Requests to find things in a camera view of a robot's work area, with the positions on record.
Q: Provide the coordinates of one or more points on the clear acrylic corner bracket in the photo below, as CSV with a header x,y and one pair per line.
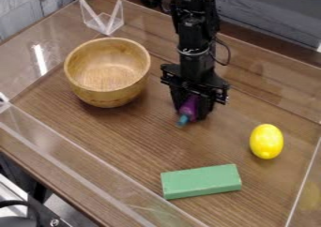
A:
x,y
105,23

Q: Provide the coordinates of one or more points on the clear acrylic tray wall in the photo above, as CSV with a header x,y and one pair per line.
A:
x,y
113,199

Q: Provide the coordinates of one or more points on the brown wooden bowl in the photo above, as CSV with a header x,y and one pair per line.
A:
x,y
107,70

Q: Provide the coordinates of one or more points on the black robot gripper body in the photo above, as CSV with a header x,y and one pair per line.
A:
x,y
210,84

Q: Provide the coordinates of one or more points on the purple toy eggplant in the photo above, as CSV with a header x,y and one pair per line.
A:
x,y
187,111

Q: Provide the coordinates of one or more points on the black metal bracket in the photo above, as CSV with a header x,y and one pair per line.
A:
x,y
48,218

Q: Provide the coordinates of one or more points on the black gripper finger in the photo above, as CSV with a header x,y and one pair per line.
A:
x,y
205,103
178,96

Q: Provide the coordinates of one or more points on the green rectangular block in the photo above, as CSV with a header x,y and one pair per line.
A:
x,y
201,181

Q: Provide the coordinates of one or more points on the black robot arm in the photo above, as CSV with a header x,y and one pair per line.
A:
x,y
195,24

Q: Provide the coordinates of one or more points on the yellow toy lemon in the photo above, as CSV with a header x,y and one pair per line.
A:
x,y
266,141

